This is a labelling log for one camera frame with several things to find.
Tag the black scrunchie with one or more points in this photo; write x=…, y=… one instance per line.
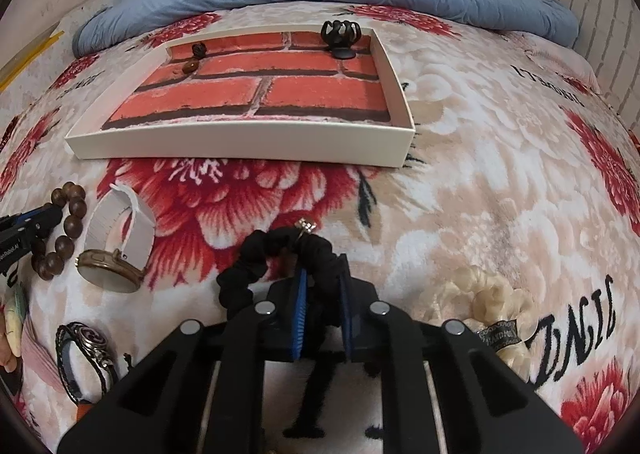
x=260, y=244

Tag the white box with brick print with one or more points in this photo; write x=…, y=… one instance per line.
x=250, y=99

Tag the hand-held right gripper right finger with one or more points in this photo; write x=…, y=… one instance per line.
x=347, y=314

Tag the black claw hair clip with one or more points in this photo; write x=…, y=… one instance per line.
x=340, y=32

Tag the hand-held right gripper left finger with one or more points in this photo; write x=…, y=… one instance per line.
x=300, y=314

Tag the brown oval bead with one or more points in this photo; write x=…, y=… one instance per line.
x=190, y=67

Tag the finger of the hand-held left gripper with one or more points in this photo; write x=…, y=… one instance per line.
x=42, y=224

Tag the yellow strip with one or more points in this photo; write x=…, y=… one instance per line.
x=40, y=47

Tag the cream pineapple plush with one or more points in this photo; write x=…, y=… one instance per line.
x=9, y=331

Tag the orange scrunchie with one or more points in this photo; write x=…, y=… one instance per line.
x=83, y=409

